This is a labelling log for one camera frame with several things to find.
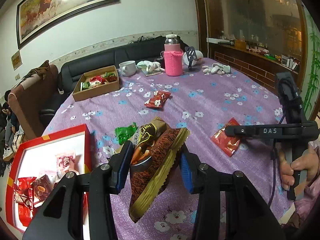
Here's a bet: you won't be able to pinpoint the white cup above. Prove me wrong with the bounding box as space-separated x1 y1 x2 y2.
119 61 137 77

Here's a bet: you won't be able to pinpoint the pink white snack packet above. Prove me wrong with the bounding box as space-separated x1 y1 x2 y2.
55 151 76 179

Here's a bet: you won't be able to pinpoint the brown gold snack packet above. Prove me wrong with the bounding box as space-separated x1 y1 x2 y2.
128 116 190 223

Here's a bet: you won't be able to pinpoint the red flowered snack packet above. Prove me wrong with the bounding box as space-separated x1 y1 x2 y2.
144 97 167 109

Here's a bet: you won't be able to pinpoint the green snack packet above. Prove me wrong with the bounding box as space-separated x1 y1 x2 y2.
114 122 138 145

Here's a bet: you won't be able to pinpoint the purple floral tablecloth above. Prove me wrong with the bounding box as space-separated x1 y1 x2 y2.
41 57 304 240

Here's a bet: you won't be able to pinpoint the crinkled red snack packet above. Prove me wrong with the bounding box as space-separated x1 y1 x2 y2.
14 177 37 205

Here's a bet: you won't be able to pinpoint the brown jacket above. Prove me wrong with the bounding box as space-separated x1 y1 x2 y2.
22 60 50 79

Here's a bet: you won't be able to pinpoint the white cloth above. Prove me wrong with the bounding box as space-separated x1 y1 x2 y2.
136 60 166 76

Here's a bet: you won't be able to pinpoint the bottle with pink knitted sleeve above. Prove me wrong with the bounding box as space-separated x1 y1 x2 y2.
161 34 184 77

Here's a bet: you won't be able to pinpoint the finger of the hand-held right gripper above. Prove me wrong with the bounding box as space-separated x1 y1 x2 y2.
225 124 259 139

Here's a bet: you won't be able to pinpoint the black phone stand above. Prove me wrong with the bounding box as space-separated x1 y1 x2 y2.
184 45 200 72

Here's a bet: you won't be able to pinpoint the brown armchair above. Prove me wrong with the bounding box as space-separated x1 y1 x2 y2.
7 64 58 140

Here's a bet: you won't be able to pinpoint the small brown snack packet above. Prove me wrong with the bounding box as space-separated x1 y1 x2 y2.
34 174 54 202

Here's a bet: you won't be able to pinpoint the black leather sofa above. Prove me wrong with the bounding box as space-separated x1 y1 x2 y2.
39 36 190 120

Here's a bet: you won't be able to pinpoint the dark clothing heap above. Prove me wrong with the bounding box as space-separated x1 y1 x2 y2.
129 35 165 45

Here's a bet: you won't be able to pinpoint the snack packets in cardboard box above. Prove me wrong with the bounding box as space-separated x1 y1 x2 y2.
80 72 118 90

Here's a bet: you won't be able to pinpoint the red gift box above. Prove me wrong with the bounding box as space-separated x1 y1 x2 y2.
5 124 92 240

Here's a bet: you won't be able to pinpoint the yellow wall plaque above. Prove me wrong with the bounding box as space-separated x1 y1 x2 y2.
11 50 21 70

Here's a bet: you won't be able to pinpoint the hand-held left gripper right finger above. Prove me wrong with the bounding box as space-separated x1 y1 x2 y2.
179 146 283 240

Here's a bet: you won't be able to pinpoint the wooden display cabinet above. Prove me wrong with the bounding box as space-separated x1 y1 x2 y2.
192 0 310 98

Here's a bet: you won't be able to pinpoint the green bamboo decal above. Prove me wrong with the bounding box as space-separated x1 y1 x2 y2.
301 25 320 120

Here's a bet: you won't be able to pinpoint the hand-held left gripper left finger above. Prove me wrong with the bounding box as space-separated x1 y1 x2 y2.
22 140 134 240

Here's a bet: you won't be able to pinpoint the white gloves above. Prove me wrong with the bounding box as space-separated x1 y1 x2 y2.
202 63 232 75

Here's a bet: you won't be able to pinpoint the framed horse painting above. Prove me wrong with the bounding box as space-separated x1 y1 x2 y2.
16 0 120 50

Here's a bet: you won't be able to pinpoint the white round object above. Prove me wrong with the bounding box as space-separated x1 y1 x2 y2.
183 50 203 65

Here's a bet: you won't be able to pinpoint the cardboard box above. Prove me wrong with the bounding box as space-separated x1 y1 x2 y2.
72 65 120 102

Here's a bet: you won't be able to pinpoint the person's right hand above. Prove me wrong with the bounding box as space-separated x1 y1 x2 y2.
276 145 320 192

